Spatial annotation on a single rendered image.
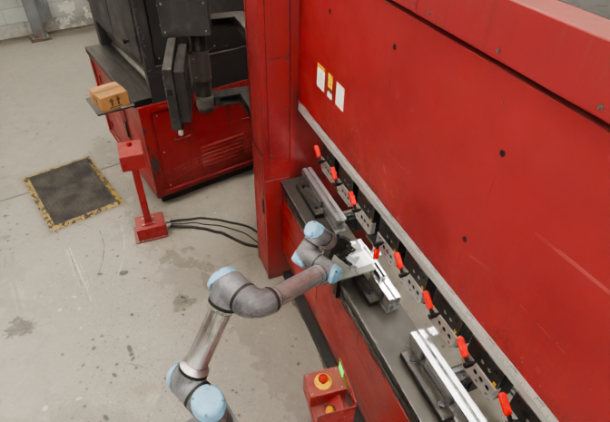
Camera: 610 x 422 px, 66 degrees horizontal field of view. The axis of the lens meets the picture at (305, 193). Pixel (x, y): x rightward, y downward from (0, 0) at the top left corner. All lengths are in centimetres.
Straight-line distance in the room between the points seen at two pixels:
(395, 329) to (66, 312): 227
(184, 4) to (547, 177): 182
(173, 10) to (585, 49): 186
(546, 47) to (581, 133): 19
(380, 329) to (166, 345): 155
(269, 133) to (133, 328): 157
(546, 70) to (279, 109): 171
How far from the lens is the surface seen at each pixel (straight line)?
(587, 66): 107
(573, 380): 137
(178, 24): 248
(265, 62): 246
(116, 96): 354
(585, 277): 121
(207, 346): 180
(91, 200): 440
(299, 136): 272
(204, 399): 182
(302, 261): 193
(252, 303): 162
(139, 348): 324
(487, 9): 126
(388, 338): 212
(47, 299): 371
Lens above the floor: 260
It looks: 39 degrees down
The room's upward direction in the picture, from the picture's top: 2 degrees clockwise
